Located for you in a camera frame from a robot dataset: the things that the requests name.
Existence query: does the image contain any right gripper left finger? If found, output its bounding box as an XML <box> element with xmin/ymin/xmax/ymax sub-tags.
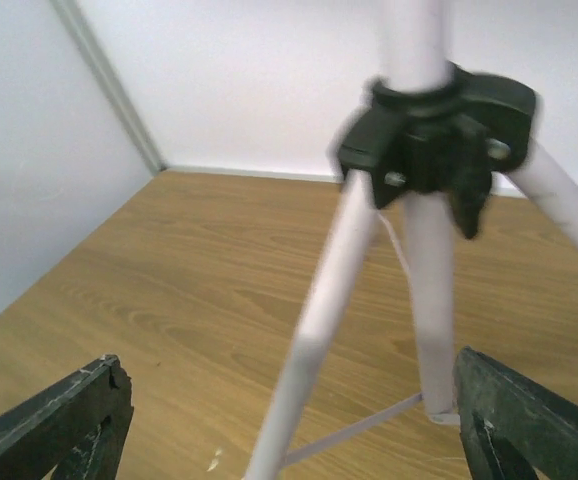
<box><xmin>0</xmin><ymin>354</ymin><xmax>134</xmax><ymax>479</ymax></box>

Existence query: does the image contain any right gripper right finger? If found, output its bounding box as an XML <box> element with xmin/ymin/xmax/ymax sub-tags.
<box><xmin>454</xmin><ymin>347</ymin><xmax>578</xmax><ymax>480</ymax></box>

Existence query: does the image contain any white music stand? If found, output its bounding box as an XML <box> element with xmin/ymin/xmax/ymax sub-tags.
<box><xmin>245</xmin><ymin>1</ymin><xmax>578</xmax><ymax>479</ymax></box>

